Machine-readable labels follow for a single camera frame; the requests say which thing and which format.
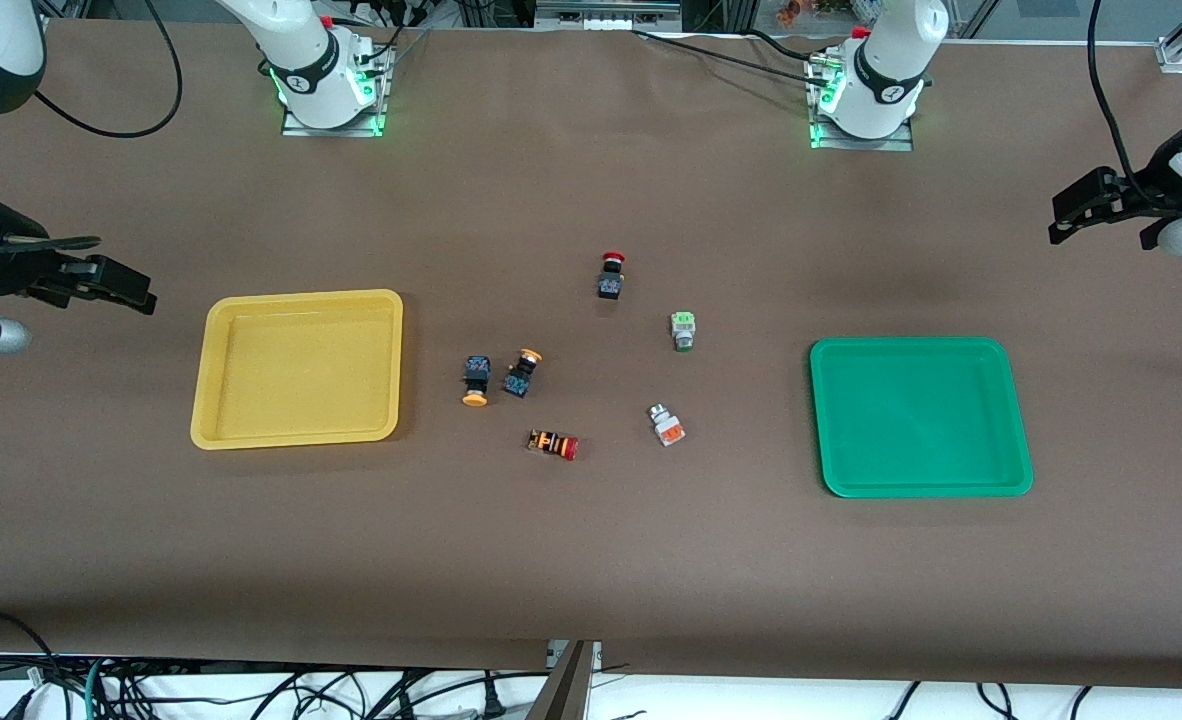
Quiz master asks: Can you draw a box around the grey power strip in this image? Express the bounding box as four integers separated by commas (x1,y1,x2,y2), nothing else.
536,0,682,31

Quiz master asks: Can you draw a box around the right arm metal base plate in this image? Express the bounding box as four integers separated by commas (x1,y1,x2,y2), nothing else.
281,45,389,138

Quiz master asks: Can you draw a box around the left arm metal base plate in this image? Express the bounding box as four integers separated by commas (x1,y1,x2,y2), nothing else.
809,55,914,153

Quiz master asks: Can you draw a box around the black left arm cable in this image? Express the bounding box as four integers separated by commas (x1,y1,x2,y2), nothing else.
1089,0,1152,206

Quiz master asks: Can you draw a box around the black arc floor cable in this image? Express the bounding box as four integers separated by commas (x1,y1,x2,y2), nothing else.
0,608,57,691

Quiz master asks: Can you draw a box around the yellow plastic tray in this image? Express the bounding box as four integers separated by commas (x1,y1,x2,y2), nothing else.
190,289,405,451

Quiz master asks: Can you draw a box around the green floor cable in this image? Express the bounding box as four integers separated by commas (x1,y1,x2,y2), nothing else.
84,658,114,720

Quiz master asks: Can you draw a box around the grey support beam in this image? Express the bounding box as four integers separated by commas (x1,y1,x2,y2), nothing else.
526,640,600,720

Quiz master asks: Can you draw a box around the long black table cable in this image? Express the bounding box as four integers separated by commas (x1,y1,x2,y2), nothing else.
631,28,837,81

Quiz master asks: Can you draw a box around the short black table cable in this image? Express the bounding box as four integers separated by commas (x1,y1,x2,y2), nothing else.
744,28,832,61

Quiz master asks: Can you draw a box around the orange block white push button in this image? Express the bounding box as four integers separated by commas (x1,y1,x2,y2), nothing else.
647,403,687,447

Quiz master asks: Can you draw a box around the black base cable bundle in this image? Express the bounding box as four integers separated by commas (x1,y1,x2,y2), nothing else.
336,0,434,76

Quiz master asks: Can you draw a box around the black floor cable tangle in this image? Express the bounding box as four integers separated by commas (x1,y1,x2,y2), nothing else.
101,665,552,720

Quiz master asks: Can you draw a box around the small yellow cap push button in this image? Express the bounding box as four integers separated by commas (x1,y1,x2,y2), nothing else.
503,347,544,399

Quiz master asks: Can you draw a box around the brown table cover sheet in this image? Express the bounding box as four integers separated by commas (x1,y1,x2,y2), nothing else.
0,20,1182,691

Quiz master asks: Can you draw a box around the green plastic tray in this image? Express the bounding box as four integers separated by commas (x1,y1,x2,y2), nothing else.
809,337,1035,499

